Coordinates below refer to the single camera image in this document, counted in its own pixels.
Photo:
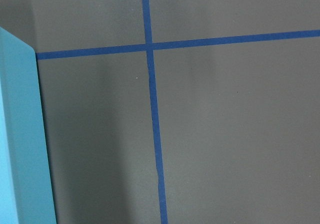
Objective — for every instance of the light blue plastic bin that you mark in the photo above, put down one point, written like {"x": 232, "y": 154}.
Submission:
{"x": 26, "y": 191}

